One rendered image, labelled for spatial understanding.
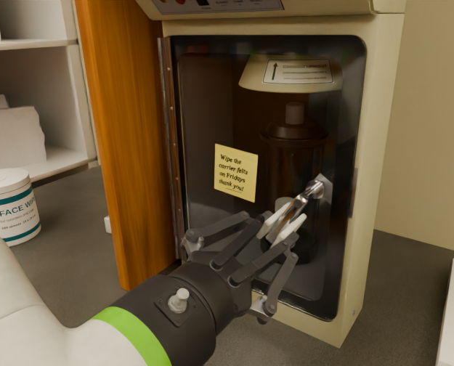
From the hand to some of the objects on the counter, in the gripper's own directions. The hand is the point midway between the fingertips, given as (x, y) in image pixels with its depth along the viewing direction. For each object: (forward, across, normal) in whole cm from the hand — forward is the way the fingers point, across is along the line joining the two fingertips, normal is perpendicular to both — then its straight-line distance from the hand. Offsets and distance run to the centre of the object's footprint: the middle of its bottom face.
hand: (282, 226), depth 51 cm
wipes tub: (-5, +52, +52) cm, 73 cm away
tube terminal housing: (+17, -3, +22) cm, 28 cm away
